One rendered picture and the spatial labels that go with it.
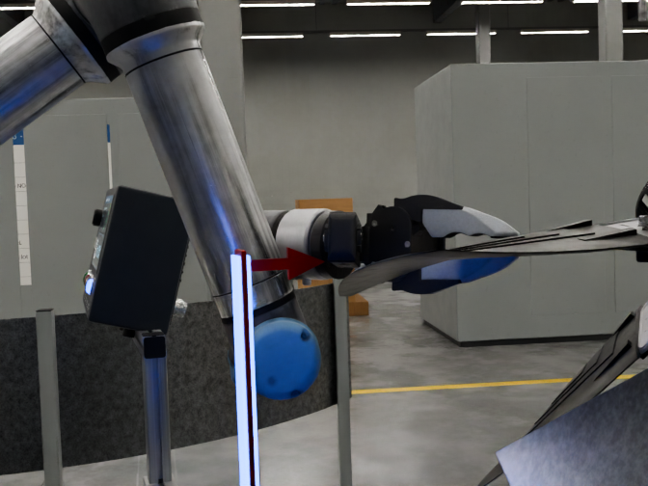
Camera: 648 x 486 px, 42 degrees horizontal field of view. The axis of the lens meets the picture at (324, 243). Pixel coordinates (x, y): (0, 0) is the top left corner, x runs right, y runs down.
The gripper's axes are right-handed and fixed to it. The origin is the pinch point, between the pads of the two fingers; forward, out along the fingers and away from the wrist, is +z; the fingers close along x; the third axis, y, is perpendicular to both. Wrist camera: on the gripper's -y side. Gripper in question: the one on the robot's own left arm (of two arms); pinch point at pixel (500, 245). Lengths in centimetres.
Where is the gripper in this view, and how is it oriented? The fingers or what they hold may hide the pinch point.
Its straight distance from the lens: 75.8
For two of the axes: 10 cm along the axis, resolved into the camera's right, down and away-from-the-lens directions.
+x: -0.3, 10.0, -0.3
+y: 5.8, 0.4, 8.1
